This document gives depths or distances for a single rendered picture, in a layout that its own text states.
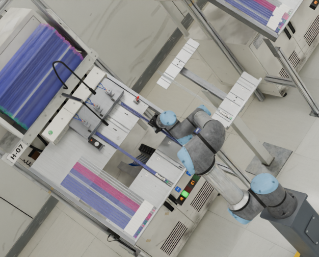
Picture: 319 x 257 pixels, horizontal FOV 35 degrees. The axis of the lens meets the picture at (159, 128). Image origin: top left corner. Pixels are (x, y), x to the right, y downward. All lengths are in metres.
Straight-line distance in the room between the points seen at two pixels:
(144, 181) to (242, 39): 1.22
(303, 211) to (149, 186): 0.82
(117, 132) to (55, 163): 0.38
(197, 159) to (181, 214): 1.22
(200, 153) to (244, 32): 1.51
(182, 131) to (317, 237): 0.87
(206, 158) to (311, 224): 0.75
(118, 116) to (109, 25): 1.89
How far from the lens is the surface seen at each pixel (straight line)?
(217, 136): 2.15
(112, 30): 4.69
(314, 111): 3.59
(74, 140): 2.88
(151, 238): 3.25
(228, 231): 3.39
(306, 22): 3.83
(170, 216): 3.28
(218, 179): 2.26
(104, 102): 2.86
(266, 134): 3.68
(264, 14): 3.18
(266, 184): 2.39
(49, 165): 2.87
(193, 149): 2.14
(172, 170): 2.81
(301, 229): 2.62
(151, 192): 2.79
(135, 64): 4.85
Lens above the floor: 2.58
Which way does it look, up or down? 36 degrees down
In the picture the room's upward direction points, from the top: 45 degrees counter-clockwise
